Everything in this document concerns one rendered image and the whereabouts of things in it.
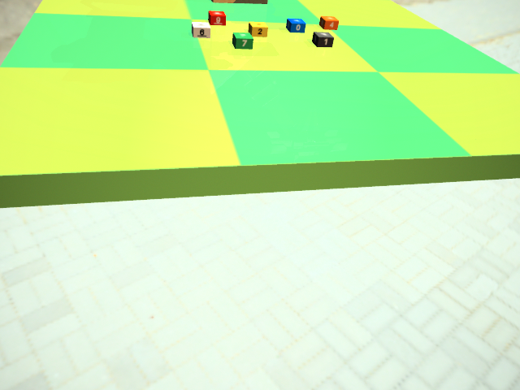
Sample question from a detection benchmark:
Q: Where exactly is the red digit block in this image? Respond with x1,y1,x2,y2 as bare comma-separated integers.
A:
208,11,226,26

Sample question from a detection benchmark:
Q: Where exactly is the blue block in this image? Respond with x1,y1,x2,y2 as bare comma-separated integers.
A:
286,19,306,33

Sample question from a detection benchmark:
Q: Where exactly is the grey block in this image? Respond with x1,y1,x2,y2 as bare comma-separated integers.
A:
312,32,334,47

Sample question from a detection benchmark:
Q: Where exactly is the green block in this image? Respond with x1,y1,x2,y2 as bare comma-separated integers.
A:
232,32,254,50

